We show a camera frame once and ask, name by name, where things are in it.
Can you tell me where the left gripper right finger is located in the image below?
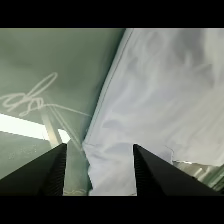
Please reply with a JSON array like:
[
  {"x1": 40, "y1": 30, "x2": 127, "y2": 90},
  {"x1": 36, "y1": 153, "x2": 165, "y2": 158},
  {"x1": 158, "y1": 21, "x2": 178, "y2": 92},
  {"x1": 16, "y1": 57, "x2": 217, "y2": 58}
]
[{"x1": 132, "y1": 143, "x2": 221, "y2": 197}]

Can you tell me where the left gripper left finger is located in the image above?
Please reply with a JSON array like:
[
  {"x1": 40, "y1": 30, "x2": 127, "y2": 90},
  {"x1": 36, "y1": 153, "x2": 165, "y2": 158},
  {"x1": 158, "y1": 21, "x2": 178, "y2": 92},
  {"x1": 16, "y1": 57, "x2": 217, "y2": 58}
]
[{"x1": 0, "y1": 142, "x2": 68, "y2": 197}]

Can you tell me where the light blue shirt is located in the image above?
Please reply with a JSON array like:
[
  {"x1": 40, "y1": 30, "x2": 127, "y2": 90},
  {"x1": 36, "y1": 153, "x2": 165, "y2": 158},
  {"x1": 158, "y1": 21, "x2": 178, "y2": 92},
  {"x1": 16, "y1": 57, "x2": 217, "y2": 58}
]
[{"x1": 81, "y1": 27, "x2": 224, "y2": 197}]

